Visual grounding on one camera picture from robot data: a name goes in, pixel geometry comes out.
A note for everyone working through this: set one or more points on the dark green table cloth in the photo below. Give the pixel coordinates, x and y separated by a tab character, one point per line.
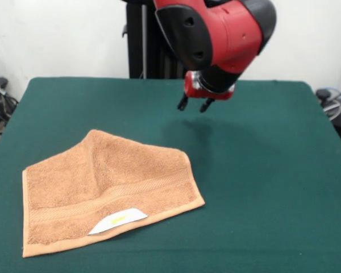
244	170

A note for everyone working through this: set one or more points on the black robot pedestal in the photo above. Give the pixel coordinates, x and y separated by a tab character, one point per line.
136	42

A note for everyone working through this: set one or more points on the orange terry towel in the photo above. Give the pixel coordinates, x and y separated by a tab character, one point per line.
74	193

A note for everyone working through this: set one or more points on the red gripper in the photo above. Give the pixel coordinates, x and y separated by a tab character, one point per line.
191	89

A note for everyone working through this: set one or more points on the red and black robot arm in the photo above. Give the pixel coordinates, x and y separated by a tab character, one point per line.
230	34

